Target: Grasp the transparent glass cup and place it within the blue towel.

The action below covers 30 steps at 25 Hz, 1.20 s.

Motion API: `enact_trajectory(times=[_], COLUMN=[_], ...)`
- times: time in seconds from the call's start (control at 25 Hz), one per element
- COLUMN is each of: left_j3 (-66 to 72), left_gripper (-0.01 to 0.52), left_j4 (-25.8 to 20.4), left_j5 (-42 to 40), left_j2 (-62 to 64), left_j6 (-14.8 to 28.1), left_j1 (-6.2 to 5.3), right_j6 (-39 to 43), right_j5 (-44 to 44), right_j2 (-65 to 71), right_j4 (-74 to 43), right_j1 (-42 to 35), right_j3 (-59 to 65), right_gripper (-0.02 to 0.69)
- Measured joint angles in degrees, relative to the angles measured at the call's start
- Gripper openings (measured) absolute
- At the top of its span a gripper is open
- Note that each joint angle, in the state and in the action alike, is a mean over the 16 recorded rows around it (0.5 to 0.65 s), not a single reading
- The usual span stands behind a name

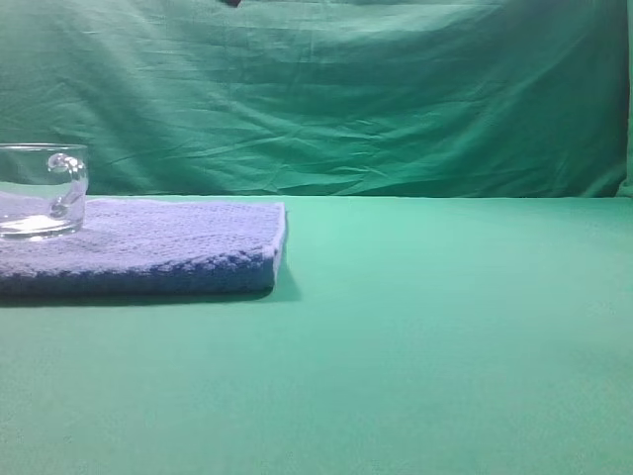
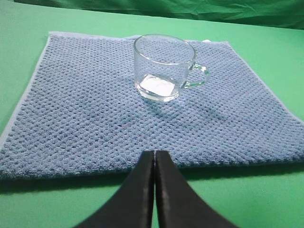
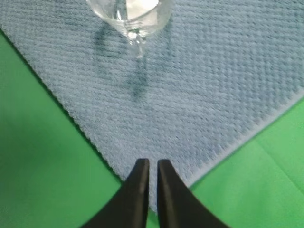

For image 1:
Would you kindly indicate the dark gripper finger tip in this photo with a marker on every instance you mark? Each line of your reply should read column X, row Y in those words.
column 232, row 3

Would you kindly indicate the transparent glass cup with handle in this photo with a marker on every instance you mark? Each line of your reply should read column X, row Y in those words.
column 43, row 189

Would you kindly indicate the folded blue towel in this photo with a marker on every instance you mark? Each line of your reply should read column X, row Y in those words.
column 143, row 246

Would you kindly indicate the green backdrop cloth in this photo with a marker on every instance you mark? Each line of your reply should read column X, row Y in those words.
column 368, row 98

